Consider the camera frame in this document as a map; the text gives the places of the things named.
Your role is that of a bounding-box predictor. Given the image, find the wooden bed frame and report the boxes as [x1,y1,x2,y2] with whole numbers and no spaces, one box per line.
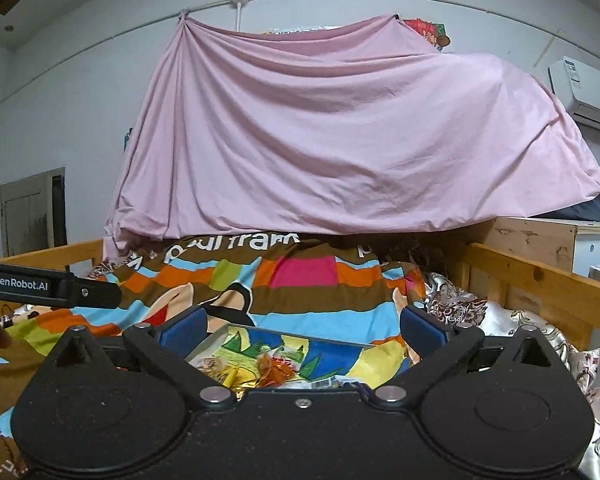
[0,239,600,351]

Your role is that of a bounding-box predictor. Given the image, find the white air conditioner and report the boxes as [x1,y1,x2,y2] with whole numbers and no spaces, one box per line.
[547,56,600,131]

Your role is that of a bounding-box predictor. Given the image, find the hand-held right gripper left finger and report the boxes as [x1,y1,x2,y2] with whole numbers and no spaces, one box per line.
[42,306,236,406]

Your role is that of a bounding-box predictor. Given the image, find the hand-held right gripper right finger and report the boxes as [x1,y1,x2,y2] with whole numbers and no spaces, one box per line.
[372,305,553,406]

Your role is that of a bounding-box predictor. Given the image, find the floral wall poster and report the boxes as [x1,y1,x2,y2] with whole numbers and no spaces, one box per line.
[404,17,452,55]

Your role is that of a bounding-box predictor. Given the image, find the cartoon printed blanket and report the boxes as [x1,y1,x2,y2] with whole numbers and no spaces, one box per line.
[0,230,431,480]

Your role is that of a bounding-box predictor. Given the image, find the clear bag of oranges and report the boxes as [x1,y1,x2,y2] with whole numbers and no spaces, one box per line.
[252,350,301,388]

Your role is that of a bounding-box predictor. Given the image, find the pink bed sheet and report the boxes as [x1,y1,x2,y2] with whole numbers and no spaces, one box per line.
[102,14,600,261]

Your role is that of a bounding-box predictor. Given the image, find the grey wall hatch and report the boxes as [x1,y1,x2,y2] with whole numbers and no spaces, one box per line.
[0,167,67,261]

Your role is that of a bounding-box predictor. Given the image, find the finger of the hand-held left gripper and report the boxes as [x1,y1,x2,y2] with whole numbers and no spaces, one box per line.
[72,274,124,310]

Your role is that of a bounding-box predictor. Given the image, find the wooden cabinet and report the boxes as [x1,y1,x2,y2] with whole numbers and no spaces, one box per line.
[460,216,600,277]

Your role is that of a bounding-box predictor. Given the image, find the floral satin quilt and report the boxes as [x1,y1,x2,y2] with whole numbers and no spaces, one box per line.
[422,270,600,480]

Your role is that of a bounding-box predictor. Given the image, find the metal tray with dragon print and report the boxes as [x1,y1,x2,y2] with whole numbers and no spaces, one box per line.
[184,324,412,392]

